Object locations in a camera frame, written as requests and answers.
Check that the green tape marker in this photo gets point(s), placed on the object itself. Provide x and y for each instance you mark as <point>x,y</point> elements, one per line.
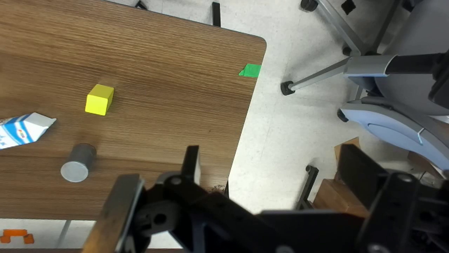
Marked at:
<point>249,71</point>

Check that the brown cardboard box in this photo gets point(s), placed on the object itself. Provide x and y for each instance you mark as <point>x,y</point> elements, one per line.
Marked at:
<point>355,184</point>

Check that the orange floor tape marker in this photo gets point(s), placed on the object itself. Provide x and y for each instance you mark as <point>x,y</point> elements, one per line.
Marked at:
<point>7,236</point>

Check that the blue white milk carton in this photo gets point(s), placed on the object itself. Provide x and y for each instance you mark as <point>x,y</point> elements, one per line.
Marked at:
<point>22,130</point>

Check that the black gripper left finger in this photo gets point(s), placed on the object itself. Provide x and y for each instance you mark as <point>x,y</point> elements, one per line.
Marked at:
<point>111,233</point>

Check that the yellow block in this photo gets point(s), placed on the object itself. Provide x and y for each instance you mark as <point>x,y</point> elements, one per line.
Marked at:
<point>98,101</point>

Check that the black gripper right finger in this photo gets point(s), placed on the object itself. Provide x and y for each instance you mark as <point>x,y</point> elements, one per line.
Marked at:
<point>388,223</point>

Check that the grey cylinder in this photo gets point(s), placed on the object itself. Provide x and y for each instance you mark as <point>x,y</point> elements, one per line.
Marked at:
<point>75,169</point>

